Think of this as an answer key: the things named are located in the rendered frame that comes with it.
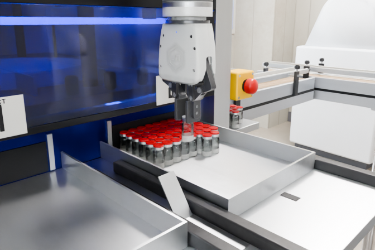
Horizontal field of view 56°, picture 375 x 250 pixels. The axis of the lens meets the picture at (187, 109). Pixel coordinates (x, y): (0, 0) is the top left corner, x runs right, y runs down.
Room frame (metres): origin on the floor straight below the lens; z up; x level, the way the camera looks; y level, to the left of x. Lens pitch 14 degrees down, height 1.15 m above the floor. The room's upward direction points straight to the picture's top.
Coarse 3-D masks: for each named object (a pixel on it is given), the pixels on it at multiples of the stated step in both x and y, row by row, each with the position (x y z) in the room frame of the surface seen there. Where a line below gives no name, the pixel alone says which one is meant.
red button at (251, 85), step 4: (248, 80) 0.87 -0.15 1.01; (252, 80) 0.87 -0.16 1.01; (256, 80) 0.88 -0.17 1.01; (244, 84) 0.87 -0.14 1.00; (248, 84) 0.86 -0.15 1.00; (252, 84) 0.86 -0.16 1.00; (256, 84) 0.87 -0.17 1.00; (244, 88) 0.87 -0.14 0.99; (248, 88) 0.86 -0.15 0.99; (252, 88) 0.86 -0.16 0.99; (256, 88) 0.87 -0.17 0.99; (248, 92) 0.86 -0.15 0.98; (252, 92) 0.86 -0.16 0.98
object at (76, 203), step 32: (64, 160) 0.62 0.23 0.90; (0, 192) 0.53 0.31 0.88; (32, 192) 0.53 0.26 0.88; (64, 192) 0.53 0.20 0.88; (96, 192) 0.53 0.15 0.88; (128, 192) 0.47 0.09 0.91; (0, 224) 0.43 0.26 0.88; (32, 224) 0.43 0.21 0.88; (64, 224) 0.43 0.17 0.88; (96, 224) 0.43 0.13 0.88; (128, 224) 0.43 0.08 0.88; (160, 224) 0.42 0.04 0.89
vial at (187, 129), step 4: (184, 120) 0.60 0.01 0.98; (184, 124) 0.60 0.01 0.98; (188, 124) 0.60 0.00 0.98; (192, 124) 0.60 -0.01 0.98; (184, 128) 0.60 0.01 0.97; (188, 128) 0.60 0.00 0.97; (192, 128) 0.60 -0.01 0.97; (184, 132) 0.60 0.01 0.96; (188, 132) 0.60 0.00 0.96; (192, 132) 0.60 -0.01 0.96; (184, 136) 0.60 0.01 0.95; (188, 136) 0.60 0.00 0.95; (192, 136) 0.60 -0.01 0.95; (184, 140) 0.60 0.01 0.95; (188, 140) 0.60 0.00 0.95; (192, 140) 0.60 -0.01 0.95
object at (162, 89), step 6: (156, 78) 0.69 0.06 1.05; (156, 84) 0.69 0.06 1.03; (162, 84) 0.70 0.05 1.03; (180, 84) 0.73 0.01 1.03; (156, 90) 0.69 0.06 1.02; (162, 90) 0.70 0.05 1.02; (168, 90) 0.71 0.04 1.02; (156, 96) 0.69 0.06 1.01; (162, 96) 0.70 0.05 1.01; (168, 96) 0.71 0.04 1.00; (156, 102) 0.69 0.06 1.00; (162, 102) 0.70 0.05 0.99; (168, 102) 0.71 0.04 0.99
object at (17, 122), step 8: (16, 96) 0.50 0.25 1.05; (8, 104) 0.49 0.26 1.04; (16, 104) 0.50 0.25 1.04; (8, 112) 0.49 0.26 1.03; (16, 112) 0.50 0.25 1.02; (24, 112) 0.51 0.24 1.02; (8, 120) 0.49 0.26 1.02; (16, 120) 0.50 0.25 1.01; (24, 120) 0.51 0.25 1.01; (8, 128) 0.49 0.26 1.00; (16, 128) 0.50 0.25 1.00; (24, 128) 0.51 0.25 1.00; (0, 136) 0.48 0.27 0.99; (8, 136) 0.49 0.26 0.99
